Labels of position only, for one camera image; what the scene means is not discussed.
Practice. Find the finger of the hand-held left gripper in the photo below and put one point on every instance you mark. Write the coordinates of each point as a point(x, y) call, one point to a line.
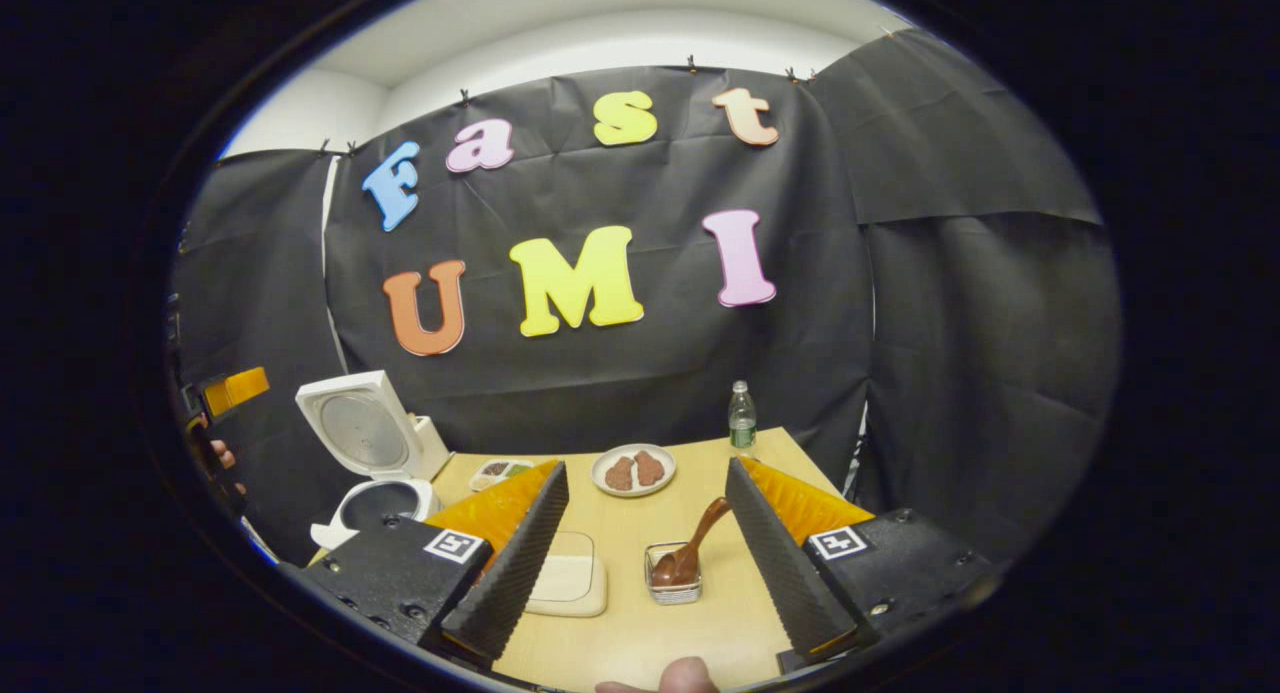
point(240, 388)

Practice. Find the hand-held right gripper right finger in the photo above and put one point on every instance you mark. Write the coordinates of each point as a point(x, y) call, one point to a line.
point(775, 563)

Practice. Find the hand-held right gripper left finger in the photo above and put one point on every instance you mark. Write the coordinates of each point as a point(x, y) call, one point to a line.
point(510, 573)

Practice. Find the beige tray of rice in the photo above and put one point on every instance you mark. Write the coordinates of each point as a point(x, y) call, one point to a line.
point(570, 578)

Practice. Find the brown wooden spoon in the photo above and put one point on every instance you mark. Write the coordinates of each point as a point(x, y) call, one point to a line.
point(700, 533)

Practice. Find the clear square chopstick holder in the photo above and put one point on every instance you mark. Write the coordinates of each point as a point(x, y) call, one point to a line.
point(675, 593)

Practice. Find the white rice cooker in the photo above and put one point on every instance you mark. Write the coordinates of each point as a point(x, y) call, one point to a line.
point(365, 433)

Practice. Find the white divided grain dish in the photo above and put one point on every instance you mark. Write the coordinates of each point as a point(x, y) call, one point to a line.
point(500, 471)

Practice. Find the green label water bottle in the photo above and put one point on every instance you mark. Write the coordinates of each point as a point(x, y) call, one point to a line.
point(741, 423)

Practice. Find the white toaster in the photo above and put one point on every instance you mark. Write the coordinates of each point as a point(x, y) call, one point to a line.
point(432, 448)

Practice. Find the brown meat piece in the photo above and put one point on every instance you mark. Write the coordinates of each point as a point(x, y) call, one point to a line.
point(619, 473)
point(650, 467)

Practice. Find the white round plate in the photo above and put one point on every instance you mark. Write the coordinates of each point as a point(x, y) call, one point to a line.
point(633, 471)

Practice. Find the black backdrop cloth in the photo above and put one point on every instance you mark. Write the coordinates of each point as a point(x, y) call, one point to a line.
point(650, 373)

